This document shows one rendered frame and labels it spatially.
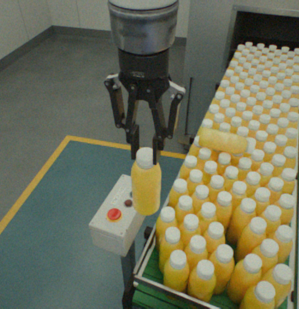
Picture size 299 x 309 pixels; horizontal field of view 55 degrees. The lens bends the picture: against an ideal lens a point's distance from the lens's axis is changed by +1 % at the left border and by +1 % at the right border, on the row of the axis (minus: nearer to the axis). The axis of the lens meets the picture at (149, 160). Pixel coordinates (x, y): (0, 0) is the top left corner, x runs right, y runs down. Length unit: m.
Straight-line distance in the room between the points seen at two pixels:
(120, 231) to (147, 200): 0.15
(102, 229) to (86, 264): 1.23
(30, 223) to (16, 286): 0.45
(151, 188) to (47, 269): 1.50
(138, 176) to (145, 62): 0.26
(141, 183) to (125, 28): 0.32
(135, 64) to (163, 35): 0.05
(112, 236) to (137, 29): 0.53
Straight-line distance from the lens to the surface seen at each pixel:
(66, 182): 2.45
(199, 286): 0.76
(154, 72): 0.42
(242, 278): 0.80
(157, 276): 0.91
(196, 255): 0.78
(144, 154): 0.57
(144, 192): 0.61
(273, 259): 0.83
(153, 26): 0.38
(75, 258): 2.02
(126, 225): 0.76
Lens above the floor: 1.72
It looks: 43 degrees down
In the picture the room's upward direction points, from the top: straight up
